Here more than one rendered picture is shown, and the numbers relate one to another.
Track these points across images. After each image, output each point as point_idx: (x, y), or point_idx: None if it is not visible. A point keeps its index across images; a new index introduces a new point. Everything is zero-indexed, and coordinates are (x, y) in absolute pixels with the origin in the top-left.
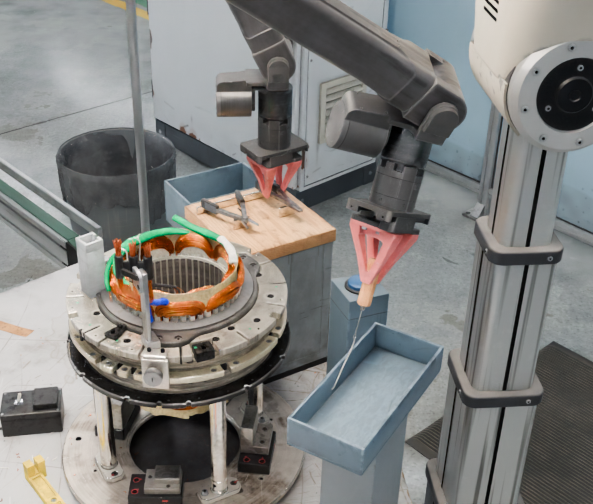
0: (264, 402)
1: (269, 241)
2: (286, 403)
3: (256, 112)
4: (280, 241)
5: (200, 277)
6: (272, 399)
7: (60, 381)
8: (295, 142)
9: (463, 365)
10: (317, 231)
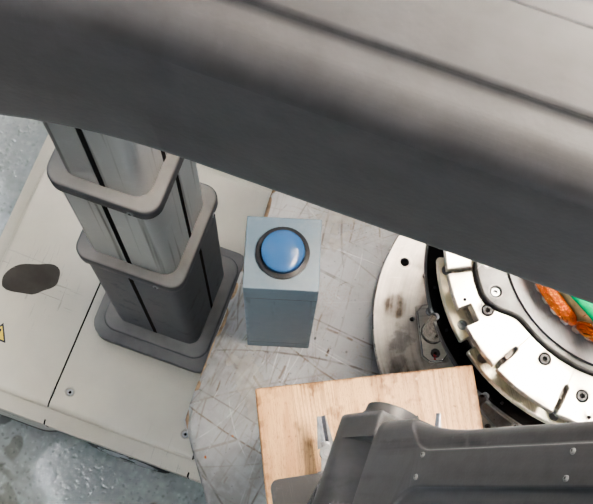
0: (406, 357)
1: (398, 395)
2: (376, 341)
3: None
4: (378, 386)
5: None
6: (392, 358)
7: None
8: (297, 501)
9: (160, 166)
10: (294, 393)
